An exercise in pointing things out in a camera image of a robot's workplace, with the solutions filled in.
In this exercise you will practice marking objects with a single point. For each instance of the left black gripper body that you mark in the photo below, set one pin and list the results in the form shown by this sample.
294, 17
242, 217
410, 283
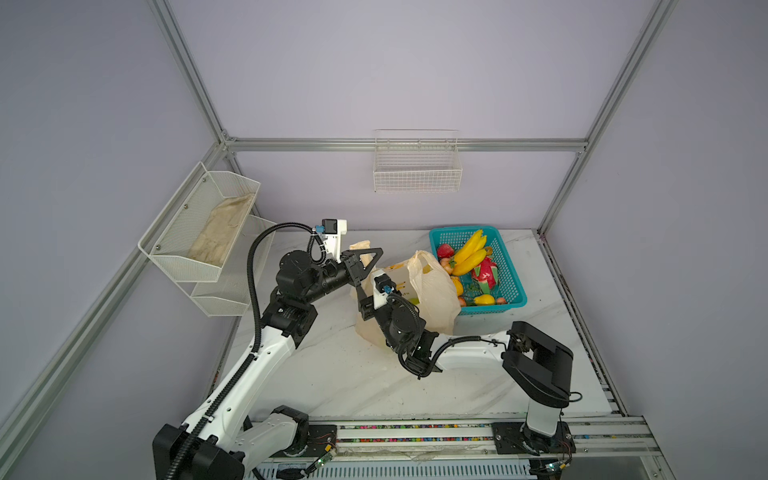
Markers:
331, 277

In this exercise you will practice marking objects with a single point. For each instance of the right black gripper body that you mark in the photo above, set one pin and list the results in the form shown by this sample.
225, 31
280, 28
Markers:
385, 318

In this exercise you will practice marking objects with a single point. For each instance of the cream banana print plastic bag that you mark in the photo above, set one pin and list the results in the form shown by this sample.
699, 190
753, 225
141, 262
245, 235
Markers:
424, 282

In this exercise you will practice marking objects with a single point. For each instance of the teal plastic fruit basket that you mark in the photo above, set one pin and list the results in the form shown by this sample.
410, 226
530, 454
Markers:
509, 292

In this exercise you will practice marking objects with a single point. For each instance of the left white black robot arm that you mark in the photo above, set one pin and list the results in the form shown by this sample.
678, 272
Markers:
240, 384

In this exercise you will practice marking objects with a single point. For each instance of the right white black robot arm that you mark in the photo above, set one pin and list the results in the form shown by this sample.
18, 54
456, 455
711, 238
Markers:
539, 364

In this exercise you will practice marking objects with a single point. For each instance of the red fake strawberry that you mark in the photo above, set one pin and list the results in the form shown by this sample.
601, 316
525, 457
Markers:
445, 251

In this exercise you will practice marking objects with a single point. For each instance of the pink green fake dragon fruit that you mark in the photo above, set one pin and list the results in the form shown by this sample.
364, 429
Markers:
486, 275

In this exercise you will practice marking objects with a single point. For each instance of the small yellow fake banana bunch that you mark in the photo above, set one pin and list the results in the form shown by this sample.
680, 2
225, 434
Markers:
470, 255

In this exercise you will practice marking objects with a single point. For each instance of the white mesh lower shelf bin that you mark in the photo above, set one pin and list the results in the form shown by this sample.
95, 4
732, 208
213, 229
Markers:
229, 295

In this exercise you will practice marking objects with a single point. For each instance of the white mesh shelf bin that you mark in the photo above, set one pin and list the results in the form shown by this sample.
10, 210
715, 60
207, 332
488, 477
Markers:
174, 242
229, 295

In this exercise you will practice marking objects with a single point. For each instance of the beige cloth in bin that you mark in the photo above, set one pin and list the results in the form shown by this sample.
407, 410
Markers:
220, 230

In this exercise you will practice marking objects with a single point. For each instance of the white mesh upper shelf bin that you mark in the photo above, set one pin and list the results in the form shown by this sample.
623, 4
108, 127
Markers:
174, 242

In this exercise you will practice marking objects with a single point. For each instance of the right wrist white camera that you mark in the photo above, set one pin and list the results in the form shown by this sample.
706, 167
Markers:
383, 289

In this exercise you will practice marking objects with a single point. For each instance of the wrist white camera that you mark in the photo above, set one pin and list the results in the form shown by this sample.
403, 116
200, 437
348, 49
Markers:
383, 289
332, 234

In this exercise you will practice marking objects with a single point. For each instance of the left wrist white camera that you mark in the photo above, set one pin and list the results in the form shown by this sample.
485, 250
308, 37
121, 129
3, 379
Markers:
332, 234

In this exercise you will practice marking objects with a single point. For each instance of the white wire wall basket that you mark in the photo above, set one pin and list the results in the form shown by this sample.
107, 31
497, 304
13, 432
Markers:
416, 161

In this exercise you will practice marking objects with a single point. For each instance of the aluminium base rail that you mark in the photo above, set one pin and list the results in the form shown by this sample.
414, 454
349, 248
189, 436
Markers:
591, 436

